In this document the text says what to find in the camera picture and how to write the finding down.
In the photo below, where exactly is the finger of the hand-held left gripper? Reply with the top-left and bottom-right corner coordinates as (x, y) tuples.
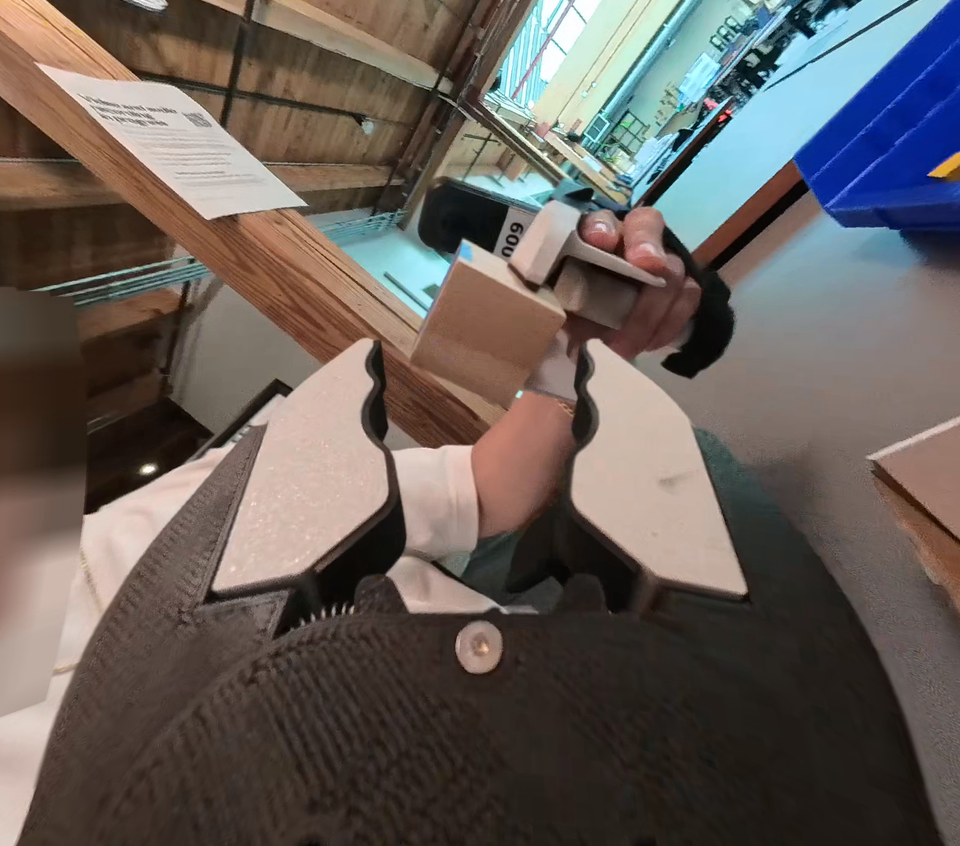
(508, 199), (588, 286)
(521, 332), (584, 404)

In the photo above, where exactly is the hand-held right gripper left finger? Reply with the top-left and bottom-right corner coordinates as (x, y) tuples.
(212, 338), (408, 597)

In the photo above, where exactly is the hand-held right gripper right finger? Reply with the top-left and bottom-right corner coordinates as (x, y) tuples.
(568, 343), (751, 613)

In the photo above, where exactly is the tan wooden cube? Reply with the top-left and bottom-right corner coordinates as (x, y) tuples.
(409, 255), (569, 409)

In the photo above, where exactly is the white cardboard box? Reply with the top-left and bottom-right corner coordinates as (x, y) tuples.
(868, 414), (960, 610)

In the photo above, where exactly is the person's left forearm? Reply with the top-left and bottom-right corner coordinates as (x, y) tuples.
(390, 390), (580, 562)

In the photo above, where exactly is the person's left hand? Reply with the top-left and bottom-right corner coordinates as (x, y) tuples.
(566, 207), (705, 361)

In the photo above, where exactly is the black framed sign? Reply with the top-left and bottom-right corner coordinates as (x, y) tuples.
(196, 378), (294, 453)

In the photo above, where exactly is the person's white shirt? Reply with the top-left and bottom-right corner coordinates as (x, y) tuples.
(0, 444), (541, 846)

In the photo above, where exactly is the thick wooden beam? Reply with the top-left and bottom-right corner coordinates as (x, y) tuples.
(0, 0), (507, 448)

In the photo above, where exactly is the grey metal pipe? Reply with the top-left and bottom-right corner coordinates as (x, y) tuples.
(600, 0), (759, 119)

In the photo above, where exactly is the white paper notice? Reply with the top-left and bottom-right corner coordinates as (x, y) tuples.
(36, 63), (309, 221)

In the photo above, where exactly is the blue plastic bin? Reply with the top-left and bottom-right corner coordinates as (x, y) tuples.
(793, 0), (960, 233)

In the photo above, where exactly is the metal wire cable tray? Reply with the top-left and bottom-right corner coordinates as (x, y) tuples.
(33, 257), (213, 297)

